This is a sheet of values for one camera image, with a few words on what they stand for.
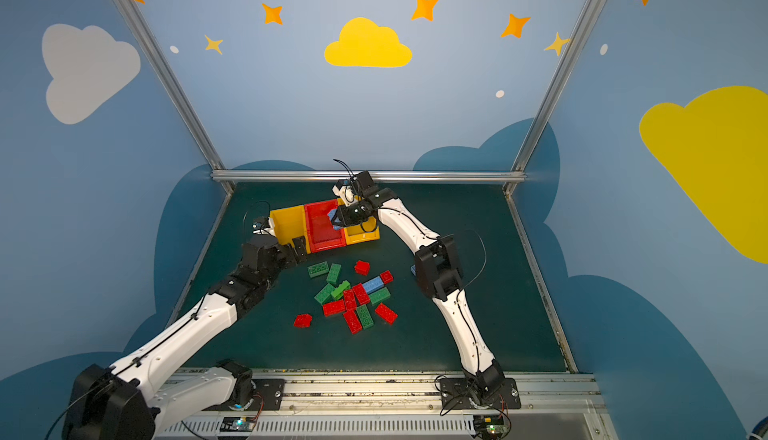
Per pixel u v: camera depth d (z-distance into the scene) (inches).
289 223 40.0
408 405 29.0
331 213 37.5
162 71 33.6
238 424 27.7
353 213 34.1
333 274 37.5
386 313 34.2
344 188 35.2
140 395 15.7
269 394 29.8
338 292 35.5
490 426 28.1
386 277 36.8
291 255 29.6
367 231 37.7
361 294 36.0
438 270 24.5
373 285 36.6
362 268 37.7
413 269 37.8
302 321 33.8
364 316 33.9
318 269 37.7
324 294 35.7
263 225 27.9
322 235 41.6
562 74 34.5
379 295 35.6
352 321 33.8
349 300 35.5
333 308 34.7
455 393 29.1
